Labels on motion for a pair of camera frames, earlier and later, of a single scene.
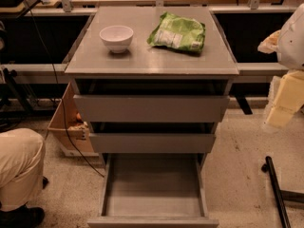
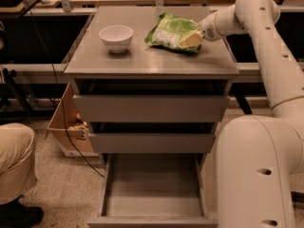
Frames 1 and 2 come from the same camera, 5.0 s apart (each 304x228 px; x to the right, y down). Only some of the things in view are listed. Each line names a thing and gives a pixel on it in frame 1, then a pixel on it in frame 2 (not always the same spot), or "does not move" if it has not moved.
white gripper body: [292, 45] -> [207, 28]
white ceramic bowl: [117, 38] does not move
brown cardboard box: [78, 131] does not move
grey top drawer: [151, 107] does not move
